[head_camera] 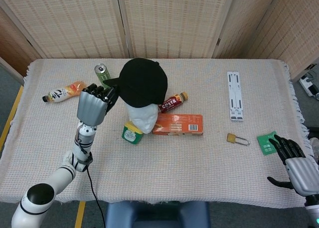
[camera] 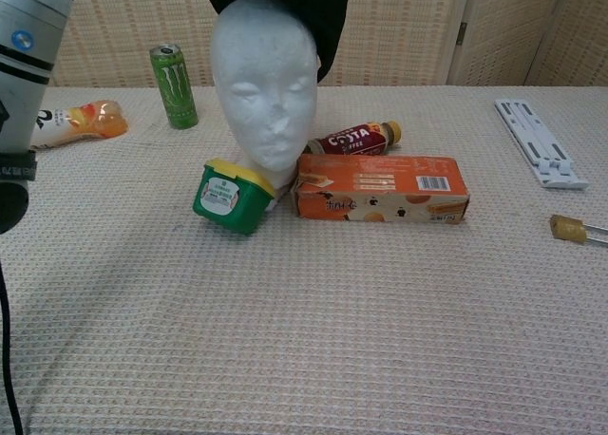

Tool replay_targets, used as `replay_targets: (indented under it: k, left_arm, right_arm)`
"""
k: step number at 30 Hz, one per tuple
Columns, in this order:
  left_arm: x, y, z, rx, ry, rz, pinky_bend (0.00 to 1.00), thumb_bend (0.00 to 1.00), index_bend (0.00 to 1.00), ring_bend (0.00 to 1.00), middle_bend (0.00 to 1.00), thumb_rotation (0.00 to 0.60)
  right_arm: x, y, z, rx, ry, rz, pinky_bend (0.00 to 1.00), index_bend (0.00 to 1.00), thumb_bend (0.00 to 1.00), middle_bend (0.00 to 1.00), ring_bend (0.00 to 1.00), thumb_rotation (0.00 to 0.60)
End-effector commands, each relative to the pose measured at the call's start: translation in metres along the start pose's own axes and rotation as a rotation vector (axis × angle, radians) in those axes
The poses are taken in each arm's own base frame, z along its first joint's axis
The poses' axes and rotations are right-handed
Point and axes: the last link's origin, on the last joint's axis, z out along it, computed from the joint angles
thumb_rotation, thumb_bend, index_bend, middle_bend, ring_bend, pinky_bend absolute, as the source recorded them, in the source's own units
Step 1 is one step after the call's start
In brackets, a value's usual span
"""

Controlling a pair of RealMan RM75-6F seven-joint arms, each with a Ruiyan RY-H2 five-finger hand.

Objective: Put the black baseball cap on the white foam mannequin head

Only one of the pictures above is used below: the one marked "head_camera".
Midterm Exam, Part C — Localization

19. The woven white tablecloth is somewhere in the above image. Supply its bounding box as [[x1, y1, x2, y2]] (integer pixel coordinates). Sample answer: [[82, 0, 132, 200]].
[[0, 58, 317, 209]]

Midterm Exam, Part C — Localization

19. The red Costa coffee bottle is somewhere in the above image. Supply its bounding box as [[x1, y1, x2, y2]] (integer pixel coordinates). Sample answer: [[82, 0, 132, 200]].
[[158, 92, 189, 114]]

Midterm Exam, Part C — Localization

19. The green packet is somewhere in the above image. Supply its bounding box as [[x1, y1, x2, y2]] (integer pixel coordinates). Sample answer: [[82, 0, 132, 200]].
[[256, 130, 280, 156]]

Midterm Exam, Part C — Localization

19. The white device on floor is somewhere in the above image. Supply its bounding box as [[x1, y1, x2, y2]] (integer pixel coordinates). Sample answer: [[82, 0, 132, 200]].
[[299, 72, 319, 101]]

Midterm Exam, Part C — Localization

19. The brass padlock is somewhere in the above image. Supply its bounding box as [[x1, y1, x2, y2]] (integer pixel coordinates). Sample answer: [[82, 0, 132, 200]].
[[226, 133, 251, 146]]

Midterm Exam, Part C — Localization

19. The white folding stand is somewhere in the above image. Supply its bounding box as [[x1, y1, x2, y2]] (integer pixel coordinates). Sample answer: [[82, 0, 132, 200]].
[[226, 71, 244, 121]]

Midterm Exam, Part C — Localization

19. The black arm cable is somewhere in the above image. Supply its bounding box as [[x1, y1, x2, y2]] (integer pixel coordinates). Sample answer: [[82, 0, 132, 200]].
[[76, 138, 107, 228]]

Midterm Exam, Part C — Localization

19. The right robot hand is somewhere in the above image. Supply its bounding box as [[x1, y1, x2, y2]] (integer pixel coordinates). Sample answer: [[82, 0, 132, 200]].
[[267, 134, 319, 197]]

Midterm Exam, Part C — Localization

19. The green jar with yellow lid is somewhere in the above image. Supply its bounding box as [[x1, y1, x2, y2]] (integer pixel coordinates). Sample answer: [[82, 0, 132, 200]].
[[121, 121, 144, 145]]

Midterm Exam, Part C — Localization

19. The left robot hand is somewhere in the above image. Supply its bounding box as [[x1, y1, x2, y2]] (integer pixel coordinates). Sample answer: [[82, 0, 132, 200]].
[[76, 83, 118, 126]]

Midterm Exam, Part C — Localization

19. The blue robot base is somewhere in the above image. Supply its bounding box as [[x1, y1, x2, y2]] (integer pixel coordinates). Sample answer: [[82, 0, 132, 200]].
[[105, 201, 210, 228]]

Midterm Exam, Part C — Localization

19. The black baseball cap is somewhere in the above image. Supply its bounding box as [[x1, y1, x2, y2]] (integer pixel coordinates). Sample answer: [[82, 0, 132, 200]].
[[102, 57, 168, 109]]

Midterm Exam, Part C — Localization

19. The orange tea bottle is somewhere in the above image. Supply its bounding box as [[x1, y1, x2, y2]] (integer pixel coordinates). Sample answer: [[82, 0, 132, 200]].
[[42, 81, 88, 103]]

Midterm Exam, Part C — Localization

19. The white foam mannequin head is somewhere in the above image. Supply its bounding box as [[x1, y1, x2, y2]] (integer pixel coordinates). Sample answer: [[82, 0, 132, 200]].
[[126, 103, 159, 134]]

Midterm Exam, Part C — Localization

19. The orange cardboard box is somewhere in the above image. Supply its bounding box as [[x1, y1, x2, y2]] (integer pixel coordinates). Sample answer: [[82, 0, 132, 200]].
[[152, 114, 203, 135]]

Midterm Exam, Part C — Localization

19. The bamboo folding screen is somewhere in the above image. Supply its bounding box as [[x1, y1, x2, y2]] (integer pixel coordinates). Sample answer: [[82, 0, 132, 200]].
[[0, 0, 319, 83]]

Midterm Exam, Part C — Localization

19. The green drink can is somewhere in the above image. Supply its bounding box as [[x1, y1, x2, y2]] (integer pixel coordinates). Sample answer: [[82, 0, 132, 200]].
[[94, 63, 112, 89]]

